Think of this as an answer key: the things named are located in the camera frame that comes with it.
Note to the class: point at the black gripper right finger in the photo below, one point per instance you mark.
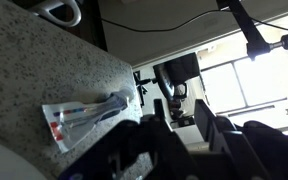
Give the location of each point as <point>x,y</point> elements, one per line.
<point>256,150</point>

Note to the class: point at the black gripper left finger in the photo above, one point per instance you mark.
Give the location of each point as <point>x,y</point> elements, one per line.
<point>119,149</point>

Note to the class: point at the white toothpaste tube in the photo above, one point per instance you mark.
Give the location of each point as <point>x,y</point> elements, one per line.
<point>71,122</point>

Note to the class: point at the white oval sink basin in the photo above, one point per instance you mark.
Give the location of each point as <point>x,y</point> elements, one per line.
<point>14,167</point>

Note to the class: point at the black camera stand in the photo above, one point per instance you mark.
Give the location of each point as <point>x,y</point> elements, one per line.
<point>256,44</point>

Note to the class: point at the white cup handle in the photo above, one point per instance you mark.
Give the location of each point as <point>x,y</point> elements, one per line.
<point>61,12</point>

